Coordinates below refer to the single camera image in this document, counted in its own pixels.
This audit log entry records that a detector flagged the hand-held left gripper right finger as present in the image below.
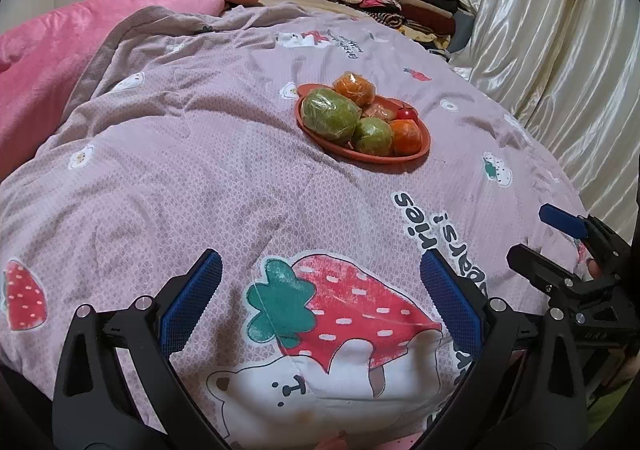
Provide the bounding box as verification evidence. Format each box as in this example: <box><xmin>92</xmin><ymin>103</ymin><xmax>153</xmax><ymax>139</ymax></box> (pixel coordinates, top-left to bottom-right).
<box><xmin>419</xmin><ymin>250</ymin><xmax>588</xmax><ymax>450</ymax></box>

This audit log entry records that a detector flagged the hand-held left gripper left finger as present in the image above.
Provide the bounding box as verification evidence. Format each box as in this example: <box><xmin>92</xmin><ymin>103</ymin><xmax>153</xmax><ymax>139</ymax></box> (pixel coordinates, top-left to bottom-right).
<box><xmin>51</xmin><ymin>248</ymin><xmax>223</xmax><ymax>450</ymax></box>

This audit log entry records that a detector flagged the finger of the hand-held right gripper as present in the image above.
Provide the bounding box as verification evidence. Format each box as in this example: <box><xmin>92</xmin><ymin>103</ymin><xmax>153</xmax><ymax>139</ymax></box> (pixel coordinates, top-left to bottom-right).
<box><xmin>539</xmin><ymin>203</ymin><xmax>632</xmax><ymax>277</ymax></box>
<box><xmin>506</xmin><ymin>244</ymin><xmax>601</xmax><ymax>301</ymax></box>

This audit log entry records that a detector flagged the plastic-wrapped orange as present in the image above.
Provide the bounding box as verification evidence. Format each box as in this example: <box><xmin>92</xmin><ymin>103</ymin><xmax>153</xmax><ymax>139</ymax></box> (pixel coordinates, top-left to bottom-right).
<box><xmin>361</xmin><ymin>102</ymin><xmax>401</xmax><ymax>123</ymax></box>
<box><xmin>389</xmin><ymin>120</ymin><xmax>423</xmax><ymax>155</ymax></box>
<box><xmin>333</xmin><ymin>72</ymin><xmax>376</xmax><ymax>103</ymax></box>

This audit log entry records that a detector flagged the plastic-wrapped green citrus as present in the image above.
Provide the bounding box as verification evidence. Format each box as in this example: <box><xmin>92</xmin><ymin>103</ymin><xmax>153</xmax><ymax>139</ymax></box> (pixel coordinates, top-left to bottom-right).
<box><xmin>353</xmin><ymin>117</ymin><xmax>394</xmax><ymax>156</ymax></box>
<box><xmin>301</xmin><ymin>89</ymin><xmax>362</xmax><ymax>141</ymax></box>

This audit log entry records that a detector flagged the orange bear-shaped plate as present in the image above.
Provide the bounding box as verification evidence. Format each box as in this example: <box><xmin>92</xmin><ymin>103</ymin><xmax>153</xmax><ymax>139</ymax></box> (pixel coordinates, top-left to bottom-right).
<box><xmin>294</xmin><ymin>84</ymin><xmax>432</xmax><ymax>164</ymax></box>

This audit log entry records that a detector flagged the person's right forearm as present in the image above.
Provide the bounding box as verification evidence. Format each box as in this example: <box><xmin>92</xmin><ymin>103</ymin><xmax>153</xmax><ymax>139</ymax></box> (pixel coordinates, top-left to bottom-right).
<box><xmin>587</xmin><ymin>347</ymin><xmax>640</xmax><ymax>431</ymax></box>

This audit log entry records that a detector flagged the printed strawberry blanket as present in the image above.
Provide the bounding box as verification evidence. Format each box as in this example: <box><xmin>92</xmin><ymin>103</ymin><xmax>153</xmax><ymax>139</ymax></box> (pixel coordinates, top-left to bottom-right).
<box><xmin>0</xmin><ymin>5</ymin><xmax>591</xmax><ymax>450</ymax></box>

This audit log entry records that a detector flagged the cream satin curtain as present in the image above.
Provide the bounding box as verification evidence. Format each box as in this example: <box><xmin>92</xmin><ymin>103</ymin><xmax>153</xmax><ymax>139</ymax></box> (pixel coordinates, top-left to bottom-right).
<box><xmin>445</xmin><ymin>0</ymin><xmax>640</xmax><ymax>241</ymax></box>

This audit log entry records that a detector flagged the pile of folded clothes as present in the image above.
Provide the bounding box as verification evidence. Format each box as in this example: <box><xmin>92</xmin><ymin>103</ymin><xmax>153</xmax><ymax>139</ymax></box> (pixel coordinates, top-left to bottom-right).
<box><xmin>334</xmin><ymin>0</ymin><xmax>458</xmax><ymax>48</ymax></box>

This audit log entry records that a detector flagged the pink quilt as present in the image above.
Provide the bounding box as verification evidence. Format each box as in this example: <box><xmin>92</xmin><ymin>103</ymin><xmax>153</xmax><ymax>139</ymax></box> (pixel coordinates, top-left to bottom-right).
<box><xmin>0</xmin><ymin>0</ymin><xmax>263</xmax><ymax>181</ymax></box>

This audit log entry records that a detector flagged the beige bed sheet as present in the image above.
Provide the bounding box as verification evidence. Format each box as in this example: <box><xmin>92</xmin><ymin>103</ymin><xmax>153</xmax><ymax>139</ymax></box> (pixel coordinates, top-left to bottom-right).
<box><xmin>257</xmin><ymin>0</ymin><xmax>371</xmax><ymax>18</ymax></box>

